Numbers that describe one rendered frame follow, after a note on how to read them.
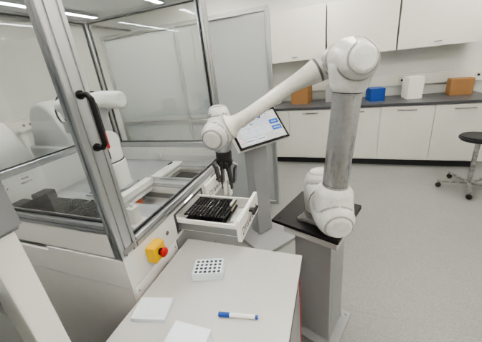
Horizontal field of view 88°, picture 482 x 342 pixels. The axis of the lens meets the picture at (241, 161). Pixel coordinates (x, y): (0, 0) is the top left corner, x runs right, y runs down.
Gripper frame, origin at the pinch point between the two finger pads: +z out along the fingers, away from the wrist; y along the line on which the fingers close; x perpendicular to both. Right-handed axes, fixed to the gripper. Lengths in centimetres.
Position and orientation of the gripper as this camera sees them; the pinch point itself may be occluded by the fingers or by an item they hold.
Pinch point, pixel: (227, 188)
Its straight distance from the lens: 125.7
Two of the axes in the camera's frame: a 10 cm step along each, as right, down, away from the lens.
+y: -9.4, -0.4, 3.4
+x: -3.3, 3.7, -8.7
